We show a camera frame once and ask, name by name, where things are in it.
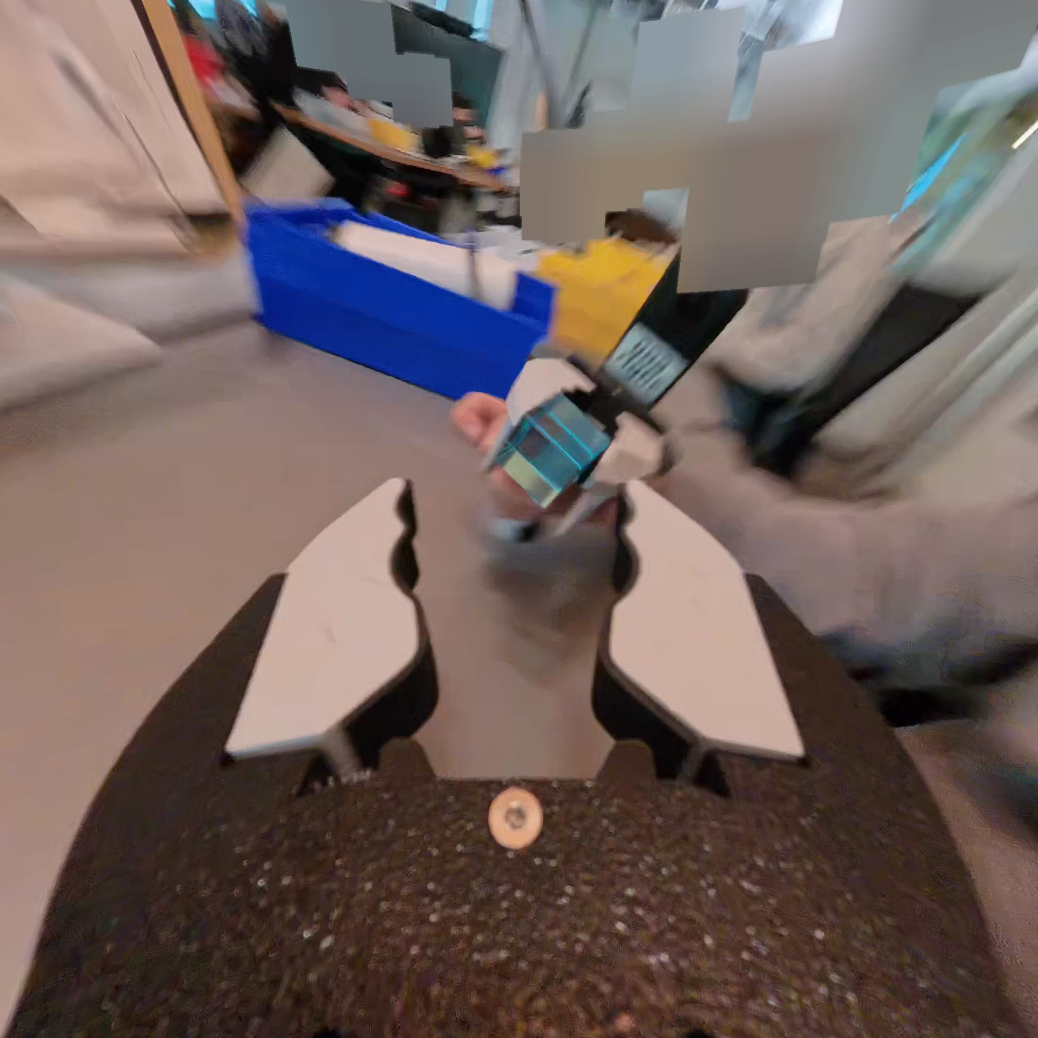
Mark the clear glass cube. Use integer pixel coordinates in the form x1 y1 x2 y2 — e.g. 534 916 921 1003
485 394 615 510

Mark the cluttered wooden desk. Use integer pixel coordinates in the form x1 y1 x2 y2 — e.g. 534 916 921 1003
271 101 520 196

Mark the blue storage bin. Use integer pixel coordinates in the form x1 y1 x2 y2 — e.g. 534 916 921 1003
243 198 561 400

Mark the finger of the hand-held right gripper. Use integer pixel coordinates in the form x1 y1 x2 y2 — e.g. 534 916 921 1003
558 412 678 538
504 357 601 431

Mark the black office chair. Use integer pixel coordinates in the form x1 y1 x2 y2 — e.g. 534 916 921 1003
754 284 974 480

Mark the grey desk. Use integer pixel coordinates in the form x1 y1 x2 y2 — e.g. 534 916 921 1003
0 324 1038 1038

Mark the wooden document stand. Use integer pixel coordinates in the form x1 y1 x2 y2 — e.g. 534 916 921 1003
0 0 248 410

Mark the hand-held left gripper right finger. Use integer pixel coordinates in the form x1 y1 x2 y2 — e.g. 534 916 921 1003
592 480 807 783

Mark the yellow plastic bin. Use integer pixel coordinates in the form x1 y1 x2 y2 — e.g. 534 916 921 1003
539 239 681 368

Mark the person's right forearm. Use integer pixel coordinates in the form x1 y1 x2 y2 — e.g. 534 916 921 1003
649 450 1038 658

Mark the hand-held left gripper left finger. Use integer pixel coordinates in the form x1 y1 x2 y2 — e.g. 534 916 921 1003
224 477 441 775

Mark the white roll in bin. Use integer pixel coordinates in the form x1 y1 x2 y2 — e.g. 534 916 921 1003
331 219 543 311

